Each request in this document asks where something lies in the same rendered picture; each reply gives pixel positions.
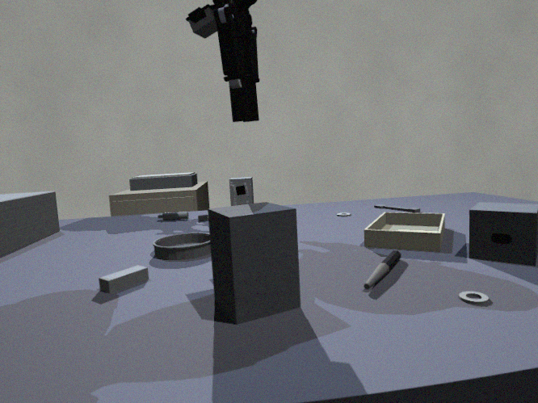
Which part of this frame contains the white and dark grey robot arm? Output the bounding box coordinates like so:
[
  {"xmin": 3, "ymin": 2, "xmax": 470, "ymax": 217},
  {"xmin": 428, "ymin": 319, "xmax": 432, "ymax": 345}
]
[{"xmin": 186, "ymin": 3, "xmax": 221, "ymax": 39}]

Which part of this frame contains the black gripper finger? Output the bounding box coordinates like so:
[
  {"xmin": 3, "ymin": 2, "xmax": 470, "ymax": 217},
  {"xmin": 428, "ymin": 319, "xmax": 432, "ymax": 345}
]
[
  {"xmin": 213, "ymin": 4, "xmax": 250, "ymax": 122},
  {"xmin": 243, "ymin": 15, "xmax": 259, "ymax": 122}
]

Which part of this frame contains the grey flat washer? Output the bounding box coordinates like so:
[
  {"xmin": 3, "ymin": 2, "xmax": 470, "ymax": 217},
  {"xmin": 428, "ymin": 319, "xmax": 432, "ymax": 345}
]
[{"xmin": 459, "ymin": 292, "xmax": 489, "ymax": 304}]

